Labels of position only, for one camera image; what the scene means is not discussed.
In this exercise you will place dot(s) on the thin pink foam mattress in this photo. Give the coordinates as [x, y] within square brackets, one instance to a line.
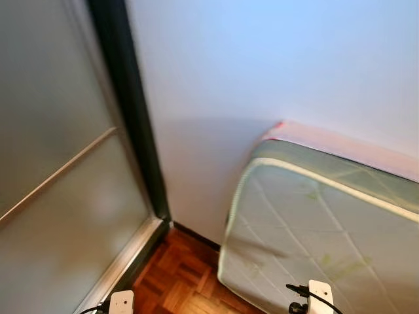
[340, 147]

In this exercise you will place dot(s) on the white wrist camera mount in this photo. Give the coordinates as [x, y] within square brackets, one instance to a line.
[122, 303]
[321, 294]

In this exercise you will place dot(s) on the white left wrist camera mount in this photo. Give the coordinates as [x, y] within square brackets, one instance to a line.
[122, 303]

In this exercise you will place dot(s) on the frosted glass sliding door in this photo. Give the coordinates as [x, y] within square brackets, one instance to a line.
[52, 85]

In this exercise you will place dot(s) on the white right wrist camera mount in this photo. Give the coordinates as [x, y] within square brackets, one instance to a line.
[321, 294]

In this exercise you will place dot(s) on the dark door frame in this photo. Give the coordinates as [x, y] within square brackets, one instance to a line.
[124, 78]

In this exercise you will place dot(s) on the dark wooden skirting board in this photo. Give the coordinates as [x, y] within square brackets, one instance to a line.
[196, 237]

